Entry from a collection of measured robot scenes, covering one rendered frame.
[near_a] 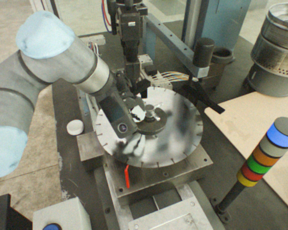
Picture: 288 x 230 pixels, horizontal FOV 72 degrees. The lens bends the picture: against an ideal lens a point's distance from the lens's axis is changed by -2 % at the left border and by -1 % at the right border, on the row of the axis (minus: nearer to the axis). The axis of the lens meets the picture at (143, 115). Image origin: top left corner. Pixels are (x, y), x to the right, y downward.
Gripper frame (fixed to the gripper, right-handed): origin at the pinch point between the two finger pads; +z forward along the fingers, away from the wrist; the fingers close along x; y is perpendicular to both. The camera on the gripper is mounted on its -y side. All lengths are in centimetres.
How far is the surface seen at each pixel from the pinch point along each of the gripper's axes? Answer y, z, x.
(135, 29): 11.1, -18.0, -11.5
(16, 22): 348, 86, 191
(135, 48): 11.4, -13.2, -8.8
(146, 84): 11.1, 0.9, -5.2
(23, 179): 32, 54, 120
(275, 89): 13, 55, -52
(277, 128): -19.6, -10.1, -25.4
